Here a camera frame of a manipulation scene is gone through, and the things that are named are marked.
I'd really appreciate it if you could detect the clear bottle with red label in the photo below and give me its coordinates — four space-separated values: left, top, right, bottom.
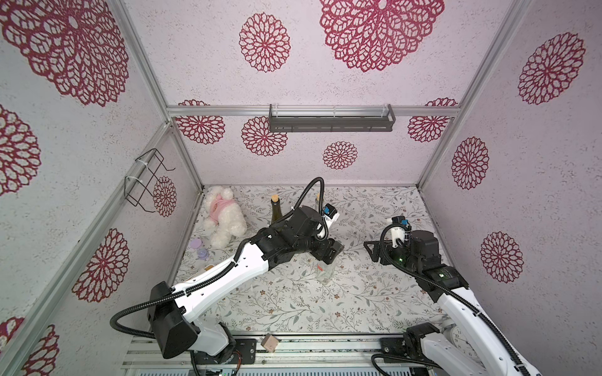
316 258 336 285

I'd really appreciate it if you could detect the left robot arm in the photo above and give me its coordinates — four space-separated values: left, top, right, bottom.
147 204 343 359

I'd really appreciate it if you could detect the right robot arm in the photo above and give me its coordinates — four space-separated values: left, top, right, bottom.
364 225 540 375

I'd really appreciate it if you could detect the dark green wine bottle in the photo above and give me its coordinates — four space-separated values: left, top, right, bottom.
271 194 283 224

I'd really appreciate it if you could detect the white plush toy pink shirt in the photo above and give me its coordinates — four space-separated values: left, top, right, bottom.
203 186 247 249

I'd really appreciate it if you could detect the white analog clock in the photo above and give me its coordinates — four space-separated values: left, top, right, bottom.
448 326 483 367

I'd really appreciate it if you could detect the small purple capped jar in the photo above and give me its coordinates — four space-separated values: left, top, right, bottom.
189 238 210 261

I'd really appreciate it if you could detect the small wooden block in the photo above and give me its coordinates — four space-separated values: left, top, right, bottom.
261 334 280 353

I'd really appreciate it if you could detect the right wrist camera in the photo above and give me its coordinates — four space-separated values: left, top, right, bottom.
388 216 412 248

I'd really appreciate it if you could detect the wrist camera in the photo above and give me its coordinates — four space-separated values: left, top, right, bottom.
323 204 340 227
388 216 412 248

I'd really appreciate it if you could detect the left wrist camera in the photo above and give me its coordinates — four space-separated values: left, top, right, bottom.
323 204 340 227

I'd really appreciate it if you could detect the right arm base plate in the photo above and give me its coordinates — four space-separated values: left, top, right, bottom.
379 335 434 363

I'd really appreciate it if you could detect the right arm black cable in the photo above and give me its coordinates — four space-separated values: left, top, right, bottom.
370 224 532 376

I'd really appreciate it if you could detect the black wall shelf rack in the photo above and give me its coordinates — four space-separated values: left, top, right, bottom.
268 105 397 133

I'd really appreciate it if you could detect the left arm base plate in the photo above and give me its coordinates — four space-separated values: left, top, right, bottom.
193 338 257 365

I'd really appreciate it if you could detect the black wire wall basket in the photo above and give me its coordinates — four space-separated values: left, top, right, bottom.
123 148 177 217

